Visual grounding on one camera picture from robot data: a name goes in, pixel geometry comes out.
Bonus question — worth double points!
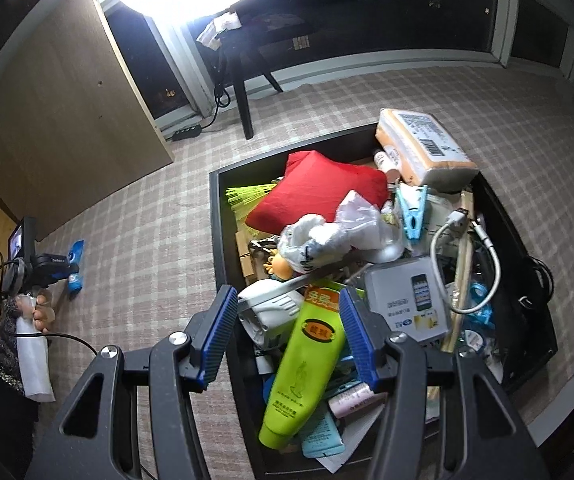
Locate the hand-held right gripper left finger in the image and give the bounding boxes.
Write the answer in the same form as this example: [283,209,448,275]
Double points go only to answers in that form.
[24,284,240,480]

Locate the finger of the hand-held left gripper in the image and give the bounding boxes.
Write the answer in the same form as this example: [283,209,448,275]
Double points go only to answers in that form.
[48,255,82,282]

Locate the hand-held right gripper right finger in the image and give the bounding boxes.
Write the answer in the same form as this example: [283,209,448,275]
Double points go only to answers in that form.
[338,287,552,480]

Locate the blue printed packet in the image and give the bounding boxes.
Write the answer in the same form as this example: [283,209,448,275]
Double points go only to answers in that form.
[66,239,86,302]

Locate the black storage container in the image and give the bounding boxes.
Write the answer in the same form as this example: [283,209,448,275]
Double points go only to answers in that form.
[208,122,560,478]

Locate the person's left forearm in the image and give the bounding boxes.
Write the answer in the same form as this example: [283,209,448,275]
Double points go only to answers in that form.
[0,297,42,461]

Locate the person's left hand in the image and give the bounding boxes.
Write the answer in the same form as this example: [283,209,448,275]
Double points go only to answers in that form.
[31,294,56,333]

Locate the pink tube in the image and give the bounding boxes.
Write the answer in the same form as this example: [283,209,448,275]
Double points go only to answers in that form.
[328,382,388,418]

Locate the green tube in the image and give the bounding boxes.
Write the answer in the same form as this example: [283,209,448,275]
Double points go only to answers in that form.
[258,285,348,451]

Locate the white phone-print box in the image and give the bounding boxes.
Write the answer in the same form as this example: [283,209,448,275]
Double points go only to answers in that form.
[363,256,454,345]

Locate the white paper sheet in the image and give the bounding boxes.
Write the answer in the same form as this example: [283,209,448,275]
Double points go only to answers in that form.
[317,400,392,474]

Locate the orange small toy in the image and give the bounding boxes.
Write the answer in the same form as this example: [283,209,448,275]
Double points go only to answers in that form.
[266,252,294,281]

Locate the light blue tube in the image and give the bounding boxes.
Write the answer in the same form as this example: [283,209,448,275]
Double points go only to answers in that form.
[299,417,346,458]

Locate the white plastic bag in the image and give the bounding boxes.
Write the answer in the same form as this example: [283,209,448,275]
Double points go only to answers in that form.
[278,190,408,276]

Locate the wooden chopsticks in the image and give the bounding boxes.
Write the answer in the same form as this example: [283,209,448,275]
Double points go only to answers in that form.
[439,187,476,353]

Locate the blue tape roll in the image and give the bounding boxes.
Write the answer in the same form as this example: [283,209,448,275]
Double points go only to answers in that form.
[466,282,496,329]

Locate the light blue clothespin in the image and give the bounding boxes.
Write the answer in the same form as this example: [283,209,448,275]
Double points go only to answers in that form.
[396,184,428,249]

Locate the yellow-green plastic comb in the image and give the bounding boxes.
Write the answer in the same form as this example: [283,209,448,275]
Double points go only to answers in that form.
[224,182,281,224]

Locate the wooden cabinet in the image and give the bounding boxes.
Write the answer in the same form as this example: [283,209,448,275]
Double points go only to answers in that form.
[0,0,175,243]

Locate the black power strip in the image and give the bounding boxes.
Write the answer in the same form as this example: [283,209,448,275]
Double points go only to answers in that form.
[164,124,204,142]

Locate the white small bottle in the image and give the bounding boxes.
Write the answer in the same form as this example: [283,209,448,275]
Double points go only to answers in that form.
[373,149,402,181]

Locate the beige wrapped parcel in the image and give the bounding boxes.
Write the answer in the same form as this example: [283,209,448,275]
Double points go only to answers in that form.
[376,107,480,193]

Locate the white cloth on table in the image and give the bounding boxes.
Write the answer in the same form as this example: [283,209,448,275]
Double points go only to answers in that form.
[196,10,242,52]

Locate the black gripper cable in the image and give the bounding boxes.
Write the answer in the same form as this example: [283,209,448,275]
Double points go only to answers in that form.
[0,252,104,357]

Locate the white charging cable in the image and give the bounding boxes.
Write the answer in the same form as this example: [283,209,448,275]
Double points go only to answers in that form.
[429,207,502,317]

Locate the black cable beside container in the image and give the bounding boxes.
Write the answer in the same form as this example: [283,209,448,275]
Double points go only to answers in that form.
[518,255,558,312]

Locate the black power cord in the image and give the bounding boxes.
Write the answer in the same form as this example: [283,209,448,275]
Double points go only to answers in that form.
[201,47,234,129]

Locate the white window frame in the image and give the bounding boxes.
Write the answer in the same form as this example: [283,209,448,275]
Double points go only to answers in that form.
[487,0,574,92]

